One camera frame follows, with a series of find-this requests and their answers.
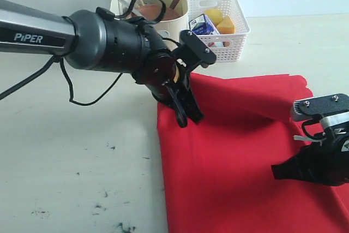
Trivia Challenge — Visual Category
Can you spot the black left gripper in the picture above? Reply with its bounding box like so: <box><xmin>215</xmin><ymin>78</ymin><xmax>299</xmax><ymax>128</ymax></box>
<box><xmin>130</xmin><ymin>50</ymin><xmax>204</xmax><ymax>124</ymax></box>

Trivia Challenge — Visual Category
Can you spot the white perforated plastic basket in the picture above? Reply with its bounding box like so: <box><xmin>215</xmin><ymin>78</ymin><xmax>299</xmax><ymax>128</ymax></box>
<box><xmin>188</xmin><ymin>0</ymin><xmax>250</xmax><ymax>62</ymax></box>

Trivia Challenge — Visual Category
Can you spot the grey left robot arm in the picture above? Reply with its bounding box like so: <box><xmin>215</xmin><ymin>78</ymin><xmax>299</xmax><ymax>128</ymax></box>
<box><xmin>1</xmin><ymin>0</ymin><xmax>215</xmax><ymax>127</ymax></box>

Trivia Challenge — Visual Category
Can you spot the brown egg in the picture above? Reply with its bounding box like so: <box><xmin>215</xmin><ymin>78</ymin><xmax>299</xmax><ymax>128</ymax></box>
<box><xmin>223</xmin><ymin>41</ymin><xmax>230</xmax><ymax>47</ymax></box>

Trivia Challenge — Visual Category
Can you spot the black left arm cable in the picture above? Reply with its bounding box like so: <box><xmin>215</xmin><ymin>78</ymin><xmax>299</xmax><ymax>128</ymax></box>
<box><xmin>0</xmin><ymin>0</ymin><xmax>189</xmax><ymax>128</ymax></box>

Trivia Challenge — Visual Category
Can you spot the silver table knife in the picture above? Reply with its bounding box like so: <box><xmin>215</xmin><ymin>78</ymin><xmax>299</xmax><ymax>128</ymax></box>
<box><xmin>118</xmin><ymin>0</ymin><xmax>143</xmax><ymax>17</ymax></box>

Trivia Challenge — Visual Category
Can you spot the red tablecloth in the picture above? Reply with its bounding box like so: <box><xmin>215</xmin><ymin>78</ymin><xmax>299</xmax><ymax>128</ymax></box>
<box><xmin>157</xmin><ymin>73</ymin><xmax>348</xmax><ymax>232</ymax></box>

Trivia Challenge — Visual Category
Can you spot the brown wooden plate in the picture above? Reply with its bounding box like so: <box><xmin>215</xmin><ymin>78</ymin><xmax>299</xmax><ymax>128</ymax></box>
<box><xmin>136</xmin><ymin>4</ymin><xmax>180</xmax><ymax>21</ymax></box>

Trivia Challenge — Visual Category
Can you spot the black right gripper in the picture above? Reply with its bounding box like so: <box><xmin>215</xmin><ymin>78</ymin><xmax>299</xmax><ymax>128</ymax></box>
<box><xmin>271</xmin><ymin>133</ymin><xmax>348</xmax><ymax>186</ymax></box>

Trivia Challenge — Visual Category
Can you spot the yellow cheese wedge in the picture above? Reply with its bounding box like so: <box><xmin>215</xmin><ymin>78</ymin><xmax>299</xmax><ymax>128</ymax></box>
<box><xmin>216</xmin><ymin>16</ymin><xmax>235</xmax><ymax>34</ymax></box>

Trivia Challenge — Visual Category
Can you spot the blue milk carton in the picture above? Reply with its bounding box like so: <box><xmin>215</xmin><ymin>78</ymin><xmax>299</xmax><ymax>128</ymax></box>
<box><xmin>189</xmin><ymin>13</ymin><xmax>220</xmax><ymax>35</ymax></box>

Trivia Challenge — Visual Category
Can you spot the dark wooden spoon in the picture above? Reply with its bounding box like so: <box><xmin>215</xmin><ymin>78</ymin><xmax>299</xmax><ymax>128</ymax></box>
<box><xmin>169</xmin><ymin>0</ymin><xmax>180</xmax><ymax>10</ymax></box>

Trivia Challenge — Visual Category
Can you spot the yellow lemon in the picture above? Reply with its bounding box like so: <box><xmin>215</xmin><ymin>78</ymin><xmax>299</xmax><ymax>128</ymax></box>
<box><xmin>204</xmin><ymin>8</ymin><xmax>224</xmax><ymax>26</ymax></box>

